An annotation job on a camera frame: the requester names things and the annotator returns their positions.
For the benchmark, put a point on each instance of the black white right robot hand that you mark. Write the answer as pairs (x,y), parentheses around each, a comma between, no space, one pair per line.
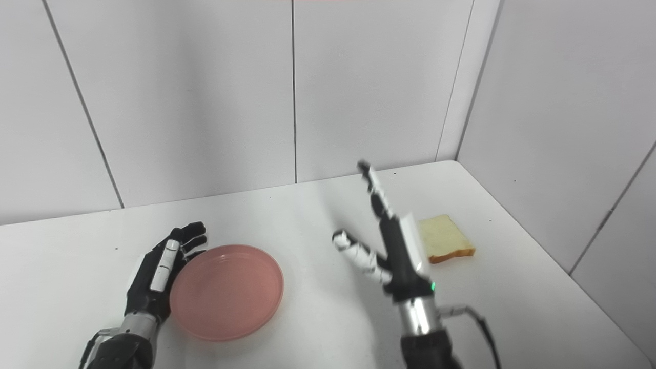
(405,261)

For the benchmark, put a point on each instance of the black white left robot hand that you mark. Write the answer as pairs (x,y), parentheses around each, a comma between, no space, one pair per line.
(146,292)

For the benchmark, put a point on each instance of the slice of white bread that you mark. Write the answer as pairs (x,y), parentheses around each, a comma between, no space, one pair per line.
(443,238)

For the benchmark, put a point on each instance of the pink round plate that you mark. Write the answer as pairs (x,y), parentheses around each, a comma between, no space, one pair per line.
(228,292)

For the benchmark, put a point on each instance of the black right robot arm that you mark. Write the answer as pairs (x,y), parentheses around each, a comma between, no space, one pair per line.
(425,343)

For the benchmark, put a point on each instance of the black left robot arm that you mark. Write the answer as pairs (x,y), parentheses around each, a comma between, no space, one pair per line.
(125,348)

